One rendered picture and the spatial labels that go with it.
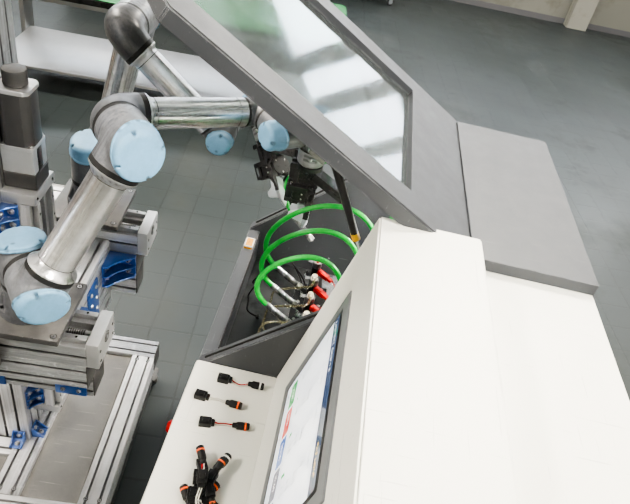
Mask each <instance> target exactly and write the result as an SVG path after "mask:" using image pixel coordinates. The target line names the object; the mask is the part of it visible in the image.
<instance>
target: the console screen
mask: <svg viewBox="0 0 630 504"><path fill-rule="evenodd" d="M351 297H352V290H351V291H350V292H349V294H348V295H347V297H346V298H345V300H344V301H343V303H342V304H341V306H340V307H339V309H338V310H337V312H336V313H335V315H334V316H333V318H332V319H331V321H330V322H329V324H328V325H327V327H326V328H325V330H324V331H323V333H322V334H321V336H320V337H319V339H318V340H317V341H316V343H315V344H314V346H313V347H312V349H311V350H310V352H309V353H308V355H307V356H306V358H305V359H304V361H303V362H302V364H301V365H300V367H299V368H298V370H297V371H296V373H295V374H294V376H293V377H292V379H291V380H290V382H289V383H288V385H287V386H286V389H285V393H284V398H283V402H282V407H281V411H280V416H279V420H278V425H277V429H276V434H275V438H274V442H273V447H272V451H271V456H270V460H269V465H268V469H267V474H266V478H265V483H264V487H263V492H262V496H261V501H260V504H323V503H324V501H325V494H326V487H327V479H328V471H329V464H330V456H331V449H332V441H333V434H334V426H335V418H336V411H337V403H338V396H339V388H340V381H341V373H342V365H343V358H344V350H345V343H346V335H347V328H348V320H349V312H350V305H351Z"/></svg>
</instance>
